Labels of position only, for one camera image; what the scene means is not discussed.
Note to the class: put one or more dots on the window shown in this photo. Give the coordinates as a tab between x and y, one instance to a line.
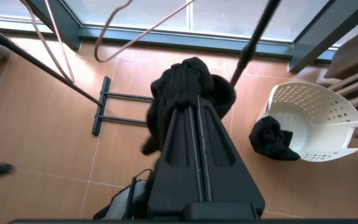
322	31

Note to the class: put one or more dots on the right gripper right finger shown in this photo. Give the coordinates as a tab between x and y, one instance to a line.
225	168

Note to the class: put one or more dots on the black clothes rack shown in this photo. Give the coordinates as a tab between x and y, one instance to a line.
104	102

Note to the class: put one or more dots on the white laundry basket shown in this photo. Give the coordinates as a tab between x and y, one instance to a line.
322	124

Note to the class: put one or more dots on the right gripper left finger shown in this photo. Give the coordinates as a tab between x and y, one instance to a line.
176	174

